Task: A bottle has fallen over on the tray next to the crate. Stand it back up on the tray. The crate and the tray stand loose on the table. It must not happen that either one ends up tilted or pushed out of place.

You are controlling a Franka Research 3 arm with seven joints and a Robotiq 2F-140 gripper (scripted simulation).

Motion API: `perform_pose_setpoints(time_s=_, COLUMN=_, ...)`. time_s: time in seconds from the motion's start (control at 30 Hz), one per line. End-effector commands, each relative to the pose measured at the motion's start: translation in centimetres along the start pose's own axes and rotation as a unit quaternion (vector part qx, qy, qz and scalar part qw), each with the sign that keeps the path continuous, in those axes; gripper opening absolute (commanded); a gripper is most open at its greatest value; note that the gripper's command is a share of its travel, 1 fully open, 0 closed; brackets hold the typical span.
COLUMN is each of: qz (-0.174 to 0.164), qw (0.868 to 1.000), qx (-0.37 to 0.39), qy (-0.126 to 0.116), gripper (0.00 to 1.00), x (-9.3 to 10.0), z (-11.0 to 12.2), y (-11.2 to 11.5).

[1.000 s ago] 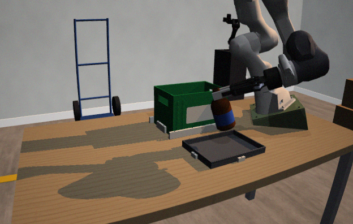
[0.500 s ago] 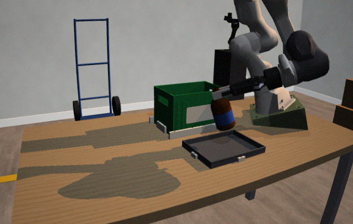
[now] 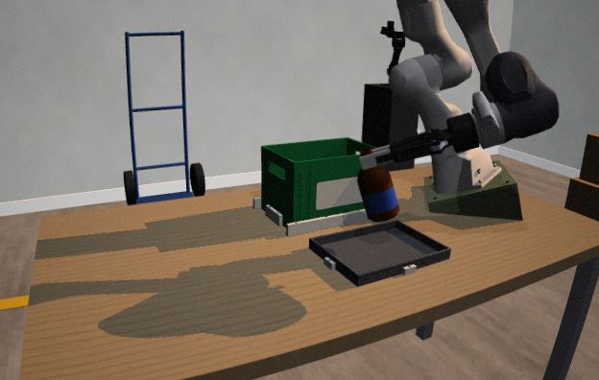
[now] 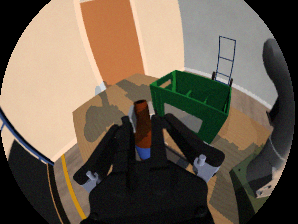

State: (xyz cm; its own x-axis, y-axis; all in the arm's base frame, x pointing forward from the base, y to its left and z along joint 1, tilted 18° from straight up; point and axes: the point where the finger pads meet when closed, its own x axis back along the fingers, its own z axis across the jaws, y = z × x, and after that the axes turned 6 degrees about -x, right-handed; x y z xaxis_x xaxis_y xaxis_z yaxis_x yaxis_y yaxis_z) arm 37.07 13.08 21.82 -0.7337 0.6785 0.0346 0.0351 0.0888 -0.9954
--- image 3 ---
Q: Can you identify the brown bottle with blue label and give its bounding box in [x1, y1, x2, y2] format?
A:
[357, 165, 399, 222]

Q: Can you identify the green plastic crate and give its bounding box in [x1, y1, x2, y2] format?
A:
[261, 137, 376, 227]

